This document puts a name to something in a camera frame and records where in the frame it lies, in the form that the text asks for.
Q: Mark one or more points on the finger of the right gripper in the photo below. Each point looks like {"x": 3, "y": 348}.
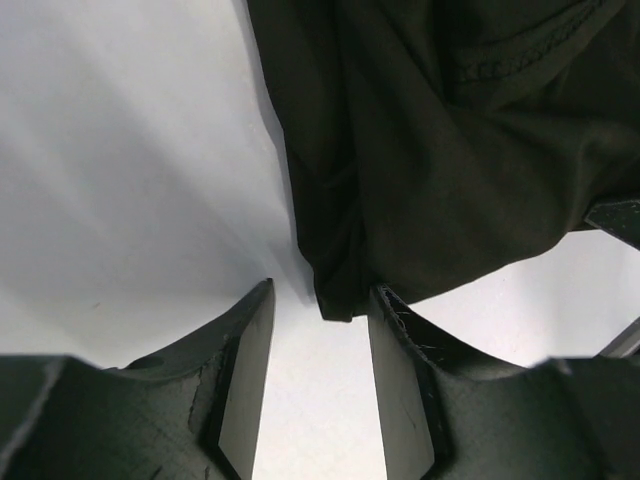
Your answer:
{"x": 618, "y": 218}

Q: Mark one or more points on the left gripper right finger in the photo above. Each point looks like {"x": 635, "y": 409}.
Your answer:
{"x": 450, "y": 411}

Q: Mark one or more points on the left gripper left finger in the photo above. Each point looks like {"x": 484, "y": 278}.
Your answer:
{"x": 190, "y": 410}

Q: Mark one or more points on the black printed t shirt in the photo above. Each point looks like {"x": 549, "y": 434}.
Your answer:
{"x": 430, "y": 143}

